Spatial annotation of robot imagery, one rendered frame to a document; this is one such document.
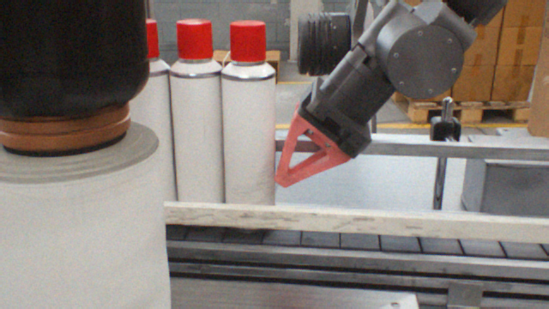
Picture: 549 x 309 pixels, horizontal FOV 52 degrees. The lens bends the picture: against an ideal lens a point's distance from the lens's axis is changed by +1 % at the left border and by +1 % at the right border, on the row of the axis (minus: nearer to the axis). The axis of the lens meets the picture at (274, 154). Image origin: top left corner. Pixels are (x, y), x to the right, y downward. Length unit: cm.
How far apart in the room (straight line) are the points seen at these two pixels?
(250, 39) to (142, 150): 27
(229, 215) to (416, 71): 22
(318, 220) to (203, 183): 12
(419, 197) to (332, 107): 32
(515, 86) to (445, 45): 375
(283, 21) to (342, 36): 445
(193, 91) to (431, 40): 22
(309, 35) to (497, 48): 263
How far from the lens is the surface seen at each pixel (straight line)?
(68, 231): 25
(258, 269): 55
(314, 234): 57
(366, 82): 51
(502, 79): 414
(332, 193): 78
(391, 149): 58
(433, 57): 44
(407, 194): 79
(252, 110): 52
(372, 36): 51
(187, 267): 57
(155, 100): 54
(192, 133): 54
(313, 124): 51
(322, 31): 159
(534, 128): 102
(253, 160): 53
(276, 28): 603
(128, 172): 25
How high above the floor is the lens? 115
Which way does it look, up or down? 20 degrees down
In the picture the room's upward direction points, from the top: straight up
